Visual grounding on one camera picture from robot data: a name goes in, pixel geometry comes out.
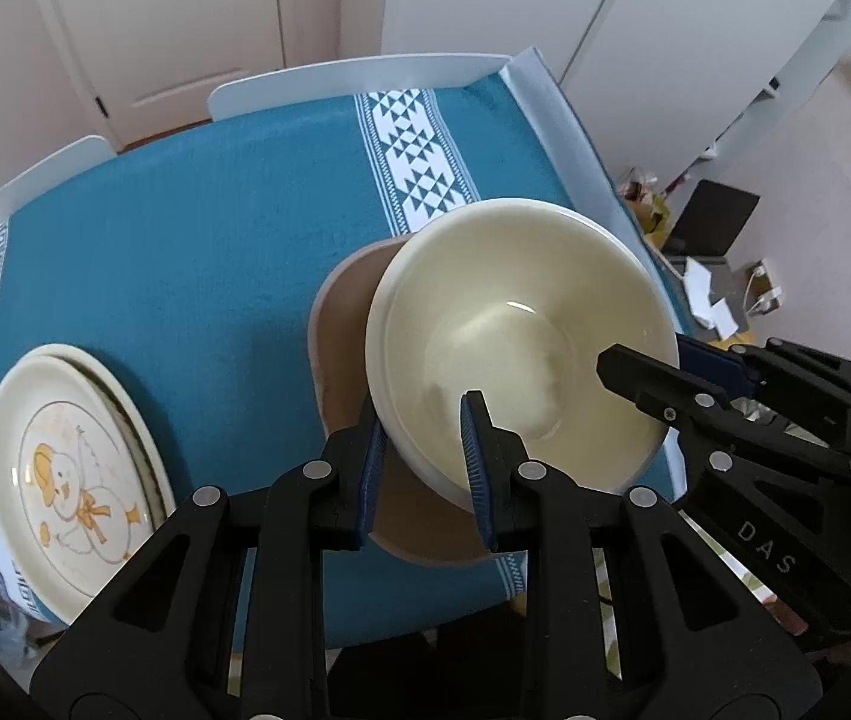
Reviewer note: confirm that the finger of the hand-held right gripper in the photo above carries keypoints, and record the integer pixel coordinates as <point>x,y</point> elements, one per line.
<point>657,386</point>
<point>710,364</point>

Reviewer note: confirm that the black flat case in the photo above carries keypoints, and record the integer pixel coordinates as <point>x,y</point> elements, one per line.
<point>714,217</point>

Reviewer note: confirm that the cream bowl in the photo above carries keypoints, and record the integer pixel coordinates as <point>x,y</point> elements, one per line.
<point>515,315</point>

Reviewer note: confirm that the blue patterned tablecloth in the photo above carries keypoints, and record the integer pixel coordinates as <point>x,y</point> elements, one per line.
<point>208,240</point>

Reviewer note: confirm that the white cabinet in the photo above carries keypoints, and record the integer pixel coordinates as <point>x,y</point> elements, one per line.
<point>545,0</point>

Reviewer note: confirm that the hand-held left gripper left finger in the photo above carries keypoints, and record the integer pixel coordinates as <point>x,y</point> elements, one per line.
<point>367,465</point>

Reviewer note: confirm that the striped blanket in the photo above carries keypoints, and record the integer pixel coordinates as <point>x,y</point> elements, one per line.
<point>612,585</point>

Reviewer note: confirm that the white chair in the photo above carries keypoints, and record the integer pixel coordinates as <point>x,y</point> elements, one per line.
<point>35,176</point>
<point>365,79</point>

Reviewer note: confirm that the white papers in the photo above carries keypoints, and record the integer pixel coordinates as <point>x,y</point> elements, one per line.
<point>706,292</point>

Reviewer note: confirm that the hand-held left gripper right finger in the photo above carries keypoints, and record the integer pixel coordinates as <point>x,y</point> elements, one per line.
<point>474,465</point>

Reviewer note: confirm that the yellow bag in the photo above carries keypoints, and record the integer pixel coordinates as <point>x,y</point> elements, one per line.
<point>646,206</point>

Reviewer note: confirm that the white door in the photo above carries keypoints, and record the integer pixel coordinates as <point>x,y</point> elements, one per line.
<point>170,22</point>

